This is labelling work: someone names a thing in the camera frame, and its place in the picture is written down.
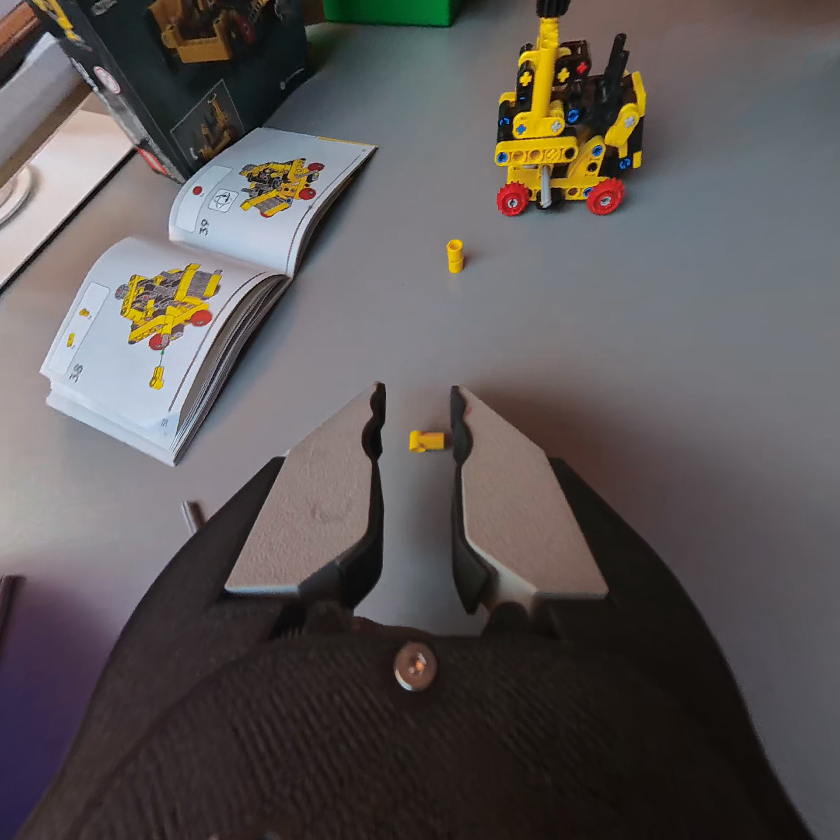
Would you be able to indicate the white stand base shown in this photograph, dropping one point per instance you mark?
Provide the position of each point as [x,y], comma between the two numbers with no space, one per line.
[59,170]

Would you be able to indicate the dark lego axle rod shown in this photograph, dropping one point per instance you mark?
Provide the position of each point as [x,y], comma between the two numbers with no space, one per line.
[190,512]

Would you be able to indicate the open lego instruction booklet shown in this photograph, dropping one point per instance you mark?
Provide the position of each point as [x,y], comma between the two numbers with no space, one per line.
[131,328]

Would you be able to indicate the yellow lego pin connector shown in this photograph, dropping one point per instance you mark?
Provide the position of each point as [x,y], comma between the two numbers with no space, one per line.
[426,440]

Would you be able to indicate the yellow black lego vehicle model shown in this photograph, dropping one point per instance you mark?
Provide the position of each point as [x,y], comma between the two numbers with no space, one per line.
[544,118]

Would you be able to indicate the green plastic storage bin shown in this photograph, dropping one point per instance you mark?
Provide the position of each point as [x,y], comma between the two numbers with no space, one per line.
[394,10]

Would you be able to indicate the silver stand post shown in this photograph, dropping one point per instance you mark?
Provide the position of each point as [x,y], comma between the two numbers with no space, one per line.
[33,92]

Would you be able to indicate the dark lego set box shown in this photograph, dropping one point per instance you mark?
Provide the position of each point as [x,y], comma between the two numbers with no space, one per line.
[216,59]

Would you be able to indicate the yellow lego tube connector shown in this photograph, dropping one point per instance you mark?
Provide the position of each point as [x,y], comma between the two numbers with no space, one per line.
[455,255]

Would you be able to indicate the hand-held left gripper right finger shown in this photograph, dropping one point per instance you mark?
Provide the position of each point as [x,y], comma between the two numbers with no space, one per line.
[518,518]

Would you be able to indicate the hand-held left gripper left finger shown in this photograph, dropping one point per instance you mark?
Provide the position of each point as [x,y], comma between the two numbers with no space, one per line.
[308,512]

